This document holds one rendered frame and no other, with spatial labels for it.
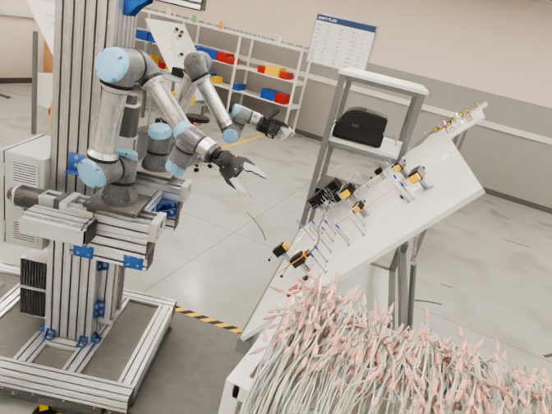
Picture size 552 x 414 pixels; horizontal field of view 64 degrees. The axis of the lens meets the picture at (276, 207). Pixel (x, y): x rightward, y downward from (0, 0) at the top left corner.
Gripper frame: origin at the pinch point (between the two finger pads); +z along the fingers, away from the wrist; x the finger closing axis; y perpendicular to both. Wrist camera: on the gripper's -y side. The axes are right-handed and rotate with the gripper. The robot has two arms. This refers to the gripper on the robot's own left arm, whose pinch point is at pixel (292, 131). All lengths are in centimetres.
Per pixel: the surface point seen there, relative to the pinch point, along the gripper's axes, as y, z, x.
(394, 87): -37, 42, 24
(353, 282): 63, 61, -16
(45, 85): -135, -258, -345
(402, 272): 58, 74, 11
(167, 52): -337, -165, -458
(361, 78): -37.6, 23.8, 18.8
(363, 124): -25.1, 39.2, -1.2
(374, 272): 50, 78, -25
